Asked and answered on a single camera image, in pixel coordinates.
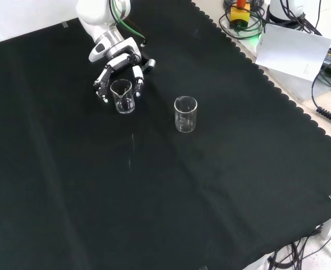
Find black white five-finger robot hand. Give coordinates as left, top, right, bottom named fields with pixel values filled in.
left=88, top=37, right=157, bottom=104

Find clear glass beaker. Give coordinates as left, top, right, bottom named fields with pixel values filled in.
left=174, top=96, right=198, bottom=133
left=110, top=79, right=136, bottom=115

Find black bench cloth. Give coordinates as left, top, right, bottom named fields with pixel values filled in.
left=0, top=0, right=331, bottom=270

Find yellow stop button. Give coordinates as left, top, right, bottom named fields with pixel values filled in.
left=229, top=0, right=252, bottom=29

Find pale board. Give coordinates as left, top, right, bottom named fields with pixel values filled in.
left=255, top=23, right=331, bottom=83

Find green cable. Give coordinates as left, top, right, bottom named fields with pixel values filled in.
left=110, top=0, right=148, bottom=47

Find black cables by stop button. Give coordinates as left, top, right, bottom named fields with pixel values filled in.
left=219, top=0, right=267, bottom=39

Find black coiled cable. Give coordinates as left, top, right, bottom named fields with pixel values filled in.
left=311, top=58, right=331, bottom=133

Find black cables under bench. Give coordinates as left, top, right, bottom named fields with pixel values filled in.
left=266, top=224, right=331, bottom=270

